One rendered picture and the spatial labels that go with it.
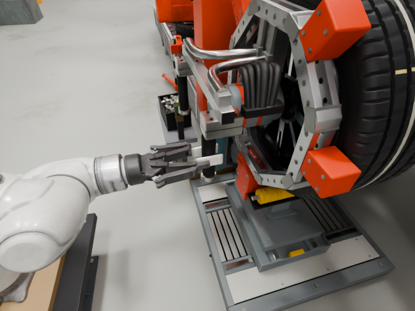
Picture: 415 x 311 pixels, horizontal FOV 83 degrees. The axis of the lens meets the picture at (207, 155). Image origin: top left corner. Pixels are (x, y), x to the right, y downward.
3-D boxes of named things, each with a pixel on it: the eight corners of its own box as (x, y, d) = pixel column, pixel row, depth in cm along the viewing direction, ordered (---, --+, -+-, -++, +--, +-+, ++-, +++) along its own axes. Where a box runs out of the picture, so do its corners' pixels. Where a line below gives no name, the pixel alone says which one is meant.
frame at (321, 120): (296, 217, 76) (383, 36, 38) (278, 222, 74) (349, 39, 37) (236, 122, 114) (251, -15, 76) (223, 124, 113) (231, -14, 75)
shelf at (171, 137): (197, 142, 128) (197, 137, 126) (167, 147, 124) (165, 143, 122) (182, 102, 158) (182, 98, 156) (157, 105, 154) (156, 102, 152)
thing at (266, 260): (325, 253, 117) (332, 244, 111) (259, 273, 110) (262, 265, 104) (277, 179, 152) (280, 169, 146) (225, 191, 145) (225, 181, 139)
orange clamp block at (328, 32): (338, 58, 50) (373, 27, 41) (305, 63, 48) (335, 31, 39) (327, 30, 51) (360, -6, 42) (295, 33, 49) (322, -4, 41)
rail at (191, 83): (223, 149, 161) (225, 123, 145) (210, 152, 159) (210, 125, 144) (168, 37, 334) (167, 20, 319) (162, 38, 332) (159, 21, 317)
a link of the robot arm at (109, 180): (105, 202, 55) (131, 197, 56) (92, 176, 49) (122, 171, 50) (107, 174, 62) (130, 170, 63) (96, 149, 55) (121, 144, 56)
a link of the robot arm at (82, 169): (109, 185, 62) (100, 213, 50) (44, 198, 59) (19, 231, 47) (97, 147, 58) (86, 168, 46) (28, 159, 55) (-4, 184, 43)
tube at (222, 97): (299, 95, 53) (314, 46, 46) (218, 107, 49) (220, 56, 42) (265, 65, 65) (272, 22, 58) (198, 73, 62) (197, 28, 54)
